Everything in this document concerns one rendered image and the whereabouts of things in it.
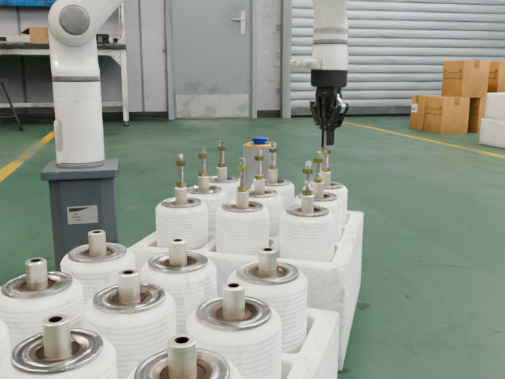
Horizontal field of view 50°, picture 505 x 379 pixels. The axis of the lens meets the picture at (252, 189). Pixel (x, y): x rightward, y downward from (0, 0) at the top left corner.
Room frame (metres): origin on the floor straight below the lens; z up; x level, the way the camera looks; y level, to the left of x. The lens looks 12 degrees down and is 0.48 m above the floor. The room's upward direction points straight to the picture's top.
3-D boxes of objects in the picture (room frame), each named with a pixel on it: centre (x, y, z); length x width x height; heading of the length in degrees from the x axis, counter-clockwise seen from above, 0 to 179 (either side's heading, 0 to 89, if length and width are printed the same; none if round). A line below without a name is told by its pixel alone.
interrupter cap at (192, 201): (0.98, 0.13, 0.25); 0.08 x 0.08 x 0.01
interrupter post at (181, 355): (0.39, 0.06, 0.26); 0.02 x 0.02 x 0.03
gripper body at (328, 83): (1.14, -0.16, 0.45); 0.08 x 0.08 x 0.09
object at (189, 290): (0.65, 0.09, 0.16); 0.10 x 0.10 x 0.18
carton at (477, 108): (4.74, -1.98, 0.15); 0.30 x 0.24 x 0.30; 13
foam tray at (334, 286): (1.06, -0.01, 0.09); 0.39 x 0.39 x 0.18; 75
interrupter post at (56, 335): (0.43, 0.17, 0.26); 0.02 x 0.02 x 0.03
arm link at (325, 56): (1.14, -0.14, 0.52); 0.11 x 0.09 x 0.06; 112
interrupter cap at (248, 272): (0.62, -0.02, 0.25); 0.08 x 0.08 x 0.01
